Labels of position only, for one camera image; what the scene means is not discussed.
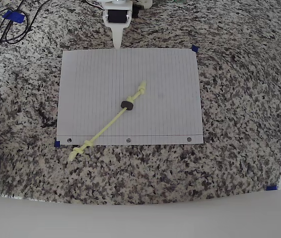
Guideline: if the black ring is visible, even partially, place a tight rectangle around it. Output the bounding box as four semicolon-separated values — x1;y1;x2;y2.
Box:
120;100;134;112

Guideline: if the yellow knotted rope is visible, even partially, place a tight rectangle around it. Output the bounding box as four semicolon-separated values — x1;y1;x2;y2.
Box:
67;80;148;163

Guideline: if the lined white paper sheet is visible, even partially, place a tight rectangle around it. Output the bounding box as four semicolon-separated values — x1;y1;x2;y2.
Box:
56;48;204;146

